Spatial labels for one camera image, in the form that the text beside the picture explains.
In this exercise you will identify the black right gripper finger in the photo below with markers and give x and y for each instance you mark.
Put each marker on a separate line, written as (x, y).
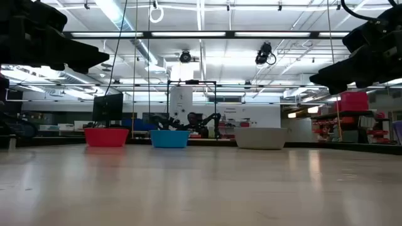
(326, 81)
(361, 67)

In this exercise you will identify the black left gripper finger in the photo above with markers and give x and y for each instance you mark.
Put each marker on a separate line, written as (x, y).
(63, 47)
(94, 61)

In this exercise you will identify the red plastic bowl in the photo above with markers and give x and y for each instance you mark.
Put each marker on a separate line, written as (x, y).
(106, 137)

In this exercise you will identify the blue plastic bowl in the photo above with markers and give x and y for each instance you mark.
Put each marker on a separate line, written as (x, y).
(169, 139)

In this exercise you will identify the black background robot arm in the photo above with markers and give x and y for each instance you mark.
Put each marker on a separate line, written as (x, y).
(171, 123)
(213, 118)

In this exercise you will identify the black storage shelf rack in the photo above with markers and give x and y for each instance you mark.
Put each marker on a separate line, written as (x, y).
(342, 113)

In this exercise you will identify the red storage bins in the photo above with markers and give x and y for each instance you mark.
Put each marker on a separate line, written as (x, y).
(353, 101)

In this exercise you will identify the black computer monitor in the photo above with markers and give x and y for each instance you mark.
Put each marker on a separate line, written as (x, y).
(107, 108)

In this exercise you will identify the lilac background chair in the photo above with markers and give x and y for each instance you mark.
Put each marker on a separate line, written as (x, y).
(398, 132)

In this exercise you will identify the blue background bin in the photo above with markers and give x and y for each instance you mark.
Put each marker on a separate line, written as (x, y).
(138, 125)

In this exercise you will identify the white plastic bowl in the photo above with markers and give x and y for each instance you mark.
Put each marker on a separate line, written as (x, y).
(260, 138)

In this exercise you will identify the white column with sockets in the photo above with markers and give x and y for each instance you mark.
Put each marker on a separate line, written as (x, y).
(181, 100)

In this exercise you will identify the black overhead light bar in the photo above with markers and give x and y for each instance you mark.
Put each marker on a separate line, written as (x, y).
(230, 34)

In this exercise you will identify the person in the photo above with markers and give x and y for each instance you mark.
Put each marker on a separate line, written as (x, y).
(192, 119)

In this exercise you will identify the silver ventilation duct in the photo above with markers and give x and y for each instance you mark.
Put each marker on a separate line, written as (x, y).
(141, 47)

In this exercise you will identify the round black overhead camera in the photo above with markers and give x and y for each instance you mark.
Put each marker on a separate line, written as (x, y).
(185, 57)

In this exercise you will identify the black aluminium table frame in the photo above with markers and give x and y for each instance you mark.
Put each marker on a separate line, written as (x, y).
(213, 143)

